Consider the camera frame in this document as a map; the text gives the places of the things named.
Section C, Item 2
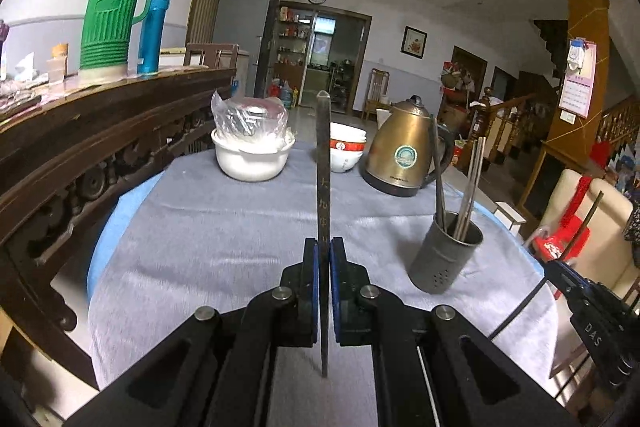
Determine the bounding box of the grey perforated chopstick holder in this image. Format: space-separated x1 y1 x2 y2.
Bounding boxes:
407 210 485 295

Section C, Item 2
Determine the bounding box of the gold electric kettle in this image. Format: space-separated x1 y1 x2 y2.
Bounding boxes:
361 95 458 198

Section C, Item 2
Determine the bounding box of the black cable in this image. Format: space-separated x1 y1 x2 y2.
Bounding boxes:
487 274 548 340

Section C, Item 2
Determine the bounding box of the wooden stair railing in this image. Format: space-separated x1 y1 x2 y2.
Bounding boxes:
470 87 536 162

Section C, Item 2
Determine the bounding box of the small white stool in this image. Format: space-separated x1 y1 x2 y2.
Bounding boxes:
494 201 527 233

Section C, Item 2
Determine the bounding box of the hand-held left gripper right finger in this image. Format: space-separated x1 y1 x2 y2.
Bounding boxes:
329 237 581 427

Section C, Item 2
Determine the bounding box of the carved wooden sideboard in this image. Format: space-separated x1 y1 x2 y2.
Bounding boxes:
0 67 237 390

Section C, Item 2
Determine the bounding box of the blue under cloth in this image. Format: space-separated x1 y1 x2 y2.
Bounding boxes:
86 169 546 298

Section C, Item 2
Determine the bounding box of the blue thermos bottle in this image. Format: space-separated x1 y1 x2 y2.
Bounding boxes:
137 0 171 74

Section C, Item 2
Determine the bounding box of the green thermos flask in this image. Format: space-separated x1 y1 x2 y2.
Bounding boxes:
79 0 160 84

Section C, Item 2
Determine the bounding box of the clear plastic bag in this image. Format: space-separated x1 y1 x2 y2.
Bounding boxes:
210 89 291 142

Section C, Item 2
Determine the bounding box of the framed wall picture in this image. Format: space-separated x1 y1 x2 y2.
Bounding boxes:
401 26 428 59

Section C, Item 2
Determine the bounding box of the grey tablecloth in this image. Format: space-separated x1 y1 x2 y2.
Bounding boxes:
87 142 558 408

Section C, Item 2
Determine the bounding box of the white bowl with red rim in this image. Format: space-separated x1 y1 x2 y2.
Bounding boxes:
330 123 367 152
330 142 363 174

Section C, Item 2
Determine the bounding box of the wooden dining chair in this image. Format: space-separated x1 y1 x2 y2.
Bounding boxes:
365 68 392 122

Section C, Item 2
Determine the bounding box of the red plastic stool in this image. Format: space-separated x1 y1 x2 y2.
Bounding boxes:
532 227 591 263

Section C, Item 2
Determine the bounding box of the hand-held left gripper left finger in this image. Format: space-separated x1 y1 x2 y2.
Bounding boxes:
62 237 321 427

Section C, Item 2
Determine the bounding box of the brown wooden chair back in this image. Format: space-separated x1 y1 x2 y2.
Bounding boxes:
184 43 240 70

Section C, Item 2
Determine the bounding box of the dark chopstick with inscription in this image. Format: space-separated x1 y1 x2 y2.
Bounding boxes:
316 90 332 378

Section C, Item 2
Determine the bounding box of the wall calendar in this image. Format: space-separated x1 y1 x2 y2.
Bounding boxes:
559 38 597 118

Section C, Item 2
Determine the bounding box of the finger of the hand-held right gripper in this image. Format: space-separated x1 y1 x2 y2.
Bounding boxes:
544 258 593 308

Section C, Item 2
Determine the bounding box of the grey refrigerator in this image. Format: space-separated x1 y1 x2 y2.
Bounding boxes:
212 0 281 100

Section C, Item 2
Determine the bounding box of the white ceramic pot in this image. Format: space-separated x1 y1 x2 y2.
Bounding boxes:
211 127 296 182

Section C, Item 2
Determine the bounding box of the cream chair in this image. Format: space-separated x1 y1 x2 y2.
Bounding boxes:
537 168 636 303

